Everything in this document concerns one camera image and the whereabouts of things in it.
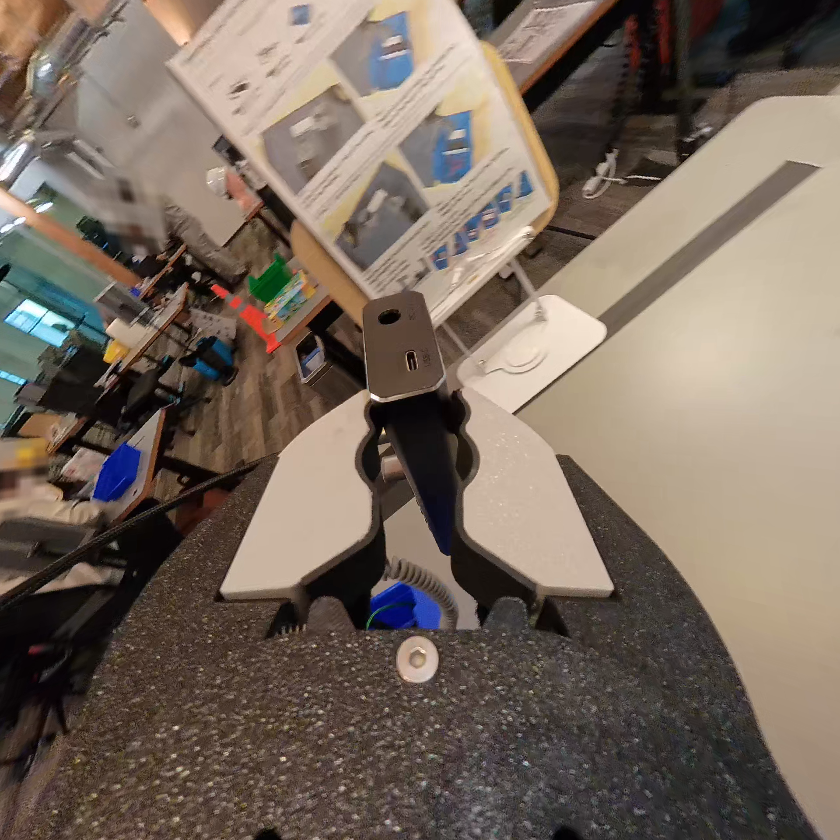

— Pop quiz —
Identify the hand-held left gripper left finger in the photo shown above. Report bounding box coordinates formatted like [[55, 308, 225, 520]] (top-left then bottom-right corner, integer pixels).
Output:
[[220, 392, 388, 621]]

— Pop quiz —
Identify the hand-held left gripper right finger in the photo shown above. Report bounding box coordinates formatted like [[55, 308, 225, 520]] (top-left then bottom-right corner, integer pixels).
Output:
[[451, 386, 616, 621]]

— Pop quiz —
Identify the grey cable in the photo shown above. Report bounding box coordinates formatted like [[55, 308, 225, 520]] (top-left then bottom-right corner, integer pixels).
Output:
[[387, 556, 458, 626]]

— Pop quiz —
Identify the blue plastic bin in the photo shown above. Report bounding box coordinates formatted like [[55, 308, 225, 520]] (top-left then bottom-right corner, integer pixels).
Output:
[[367, 583, 442, 631]]

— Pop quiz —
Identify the black USB hub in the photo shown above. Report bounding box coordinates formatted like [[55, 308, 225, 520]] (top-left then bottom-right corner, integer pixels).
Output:
[[362, 292, 462, 557]]

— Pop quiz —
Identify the black cable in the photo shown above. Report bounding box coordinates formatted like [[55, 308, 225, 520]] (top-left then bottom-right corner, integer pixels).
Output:
[[0, 459, 263, 608]]

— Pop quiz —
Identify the grey desk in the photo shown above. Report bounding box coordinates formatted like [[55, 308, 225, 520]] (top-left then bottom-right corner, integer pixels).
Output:
[[518, 95, 840, 840]]

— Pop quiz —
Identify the wooden table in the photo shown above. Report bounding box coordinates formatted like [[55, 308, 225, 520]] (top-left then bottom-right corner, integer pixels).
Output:
[[105, 407, 170, 526]]

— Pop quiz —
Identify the blue black object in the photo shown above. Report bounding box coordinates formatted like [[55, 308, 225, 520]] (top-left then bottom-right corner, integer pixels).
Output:
[[180, 335, 238, 386]]

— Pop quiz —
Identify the small blue bin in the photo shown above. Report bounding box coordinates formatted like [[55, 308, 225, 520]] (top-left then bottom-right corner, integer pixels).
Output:
[[93, 443, 143, 504]]

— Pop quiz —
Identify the red stool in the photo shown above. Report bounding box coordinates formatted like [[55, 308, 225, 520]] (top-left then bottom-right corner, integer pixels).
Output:
[[211, 283, 281, 354]]

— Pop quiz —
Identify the colourful toy box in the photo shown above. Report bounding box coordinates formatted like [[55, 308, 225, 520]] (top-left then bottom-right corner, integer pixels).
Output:
[[264, 270, 314, 322]]

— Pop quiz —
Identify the green box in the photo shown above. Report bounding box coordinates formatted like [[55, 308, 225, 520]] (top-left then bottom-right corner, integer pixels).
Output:
[[248, 255, 291, 304]]

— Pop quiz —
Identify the white instruction sheet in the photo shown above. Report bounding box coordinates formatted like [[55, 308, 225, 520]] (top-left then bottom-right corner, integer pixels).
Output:
[[167, 0, 551, 316]]

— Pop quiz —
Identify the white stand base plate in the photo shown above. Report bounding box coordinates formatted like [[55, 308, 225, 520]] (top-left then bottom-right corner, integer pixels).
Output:
[[433, 226, 608, 414]]

